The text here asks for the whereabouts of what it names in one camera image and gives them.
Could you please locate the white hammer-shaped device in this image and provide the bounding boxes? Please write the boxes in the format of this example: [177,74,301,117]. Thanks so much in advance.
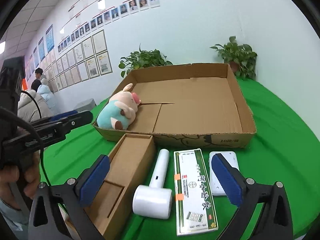
[132,149,172,219]

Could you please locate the left potted green plant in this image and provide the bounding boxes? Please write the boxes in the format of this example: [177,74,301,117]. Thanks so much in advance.
[118,47,173,78]

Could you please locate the white rectangular power bank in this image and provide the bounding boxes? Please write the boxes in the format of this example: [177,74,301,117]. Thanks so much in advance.
[208,151,239,196]

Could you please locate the long narrow cardboard box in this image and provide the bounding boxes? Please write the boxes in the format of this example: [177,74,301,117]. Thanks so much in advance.
[85,134,156,239]

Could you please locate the green and white medicine box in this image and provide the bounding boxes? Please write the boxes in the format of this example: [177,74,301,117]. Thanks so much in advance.
[174,148,219,236]

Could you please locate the person's left hand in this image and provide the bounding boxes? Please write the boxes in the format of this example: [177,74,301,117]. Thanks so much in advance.
[1,152,41,210]

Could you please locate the potted green plant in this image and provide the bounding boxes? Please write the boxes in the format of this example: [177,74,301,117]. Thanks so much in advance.
[118,47,173,78]
[210,36,258,80]

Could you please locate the pink and teal plush pig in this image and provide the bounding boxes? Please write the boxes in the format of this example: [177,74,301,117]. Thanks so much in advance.
[96,83,141,130]

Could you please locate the large shallow cardboard tray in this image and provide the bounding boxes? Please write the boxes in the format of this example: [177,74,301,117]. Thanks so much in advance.
[93,63,257,148]

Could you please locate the row of portrait photos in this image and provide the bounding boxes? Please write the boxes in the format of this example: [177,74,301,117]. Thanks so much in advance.
[57,0,160,54]

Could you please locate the person in light blue jacket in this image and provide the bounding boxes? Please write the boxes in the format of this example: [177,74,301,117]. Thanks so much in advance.
[37,85,60,115]

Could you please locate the standing person in background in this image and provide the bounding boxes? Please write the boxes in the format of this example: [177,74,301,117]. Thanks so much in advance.
[35,68,48,86]

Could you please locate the framed certificates on wall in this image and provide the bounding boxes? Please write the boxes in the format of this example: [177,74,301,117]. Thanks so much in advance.
[25,28,113,93]

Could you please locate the blue wall poster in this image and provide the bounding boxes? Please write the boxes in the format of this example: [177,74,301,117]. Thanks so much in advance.
[46,25,54,53]

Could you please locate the right potted green plant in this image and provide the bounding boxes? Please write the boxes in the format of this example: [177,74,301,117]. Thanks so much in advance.
[210,36,258,80]

